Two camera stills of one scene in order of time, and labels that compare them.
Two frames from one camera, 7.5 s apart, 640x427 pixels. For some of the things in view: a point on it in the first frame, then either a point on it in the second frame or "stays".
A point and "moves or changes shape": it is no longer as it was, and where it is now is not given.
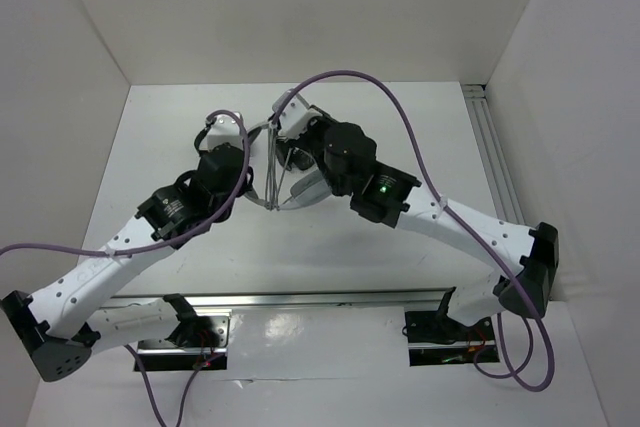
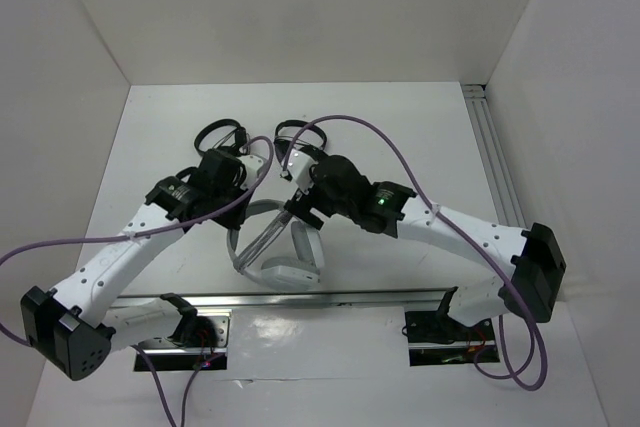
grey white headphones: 308,189 moves or changes shape
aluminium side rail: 493,155 stays
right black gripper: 312,126 to 300,205
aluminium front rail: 377,298 stays
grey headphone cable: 273,195 to 243,258
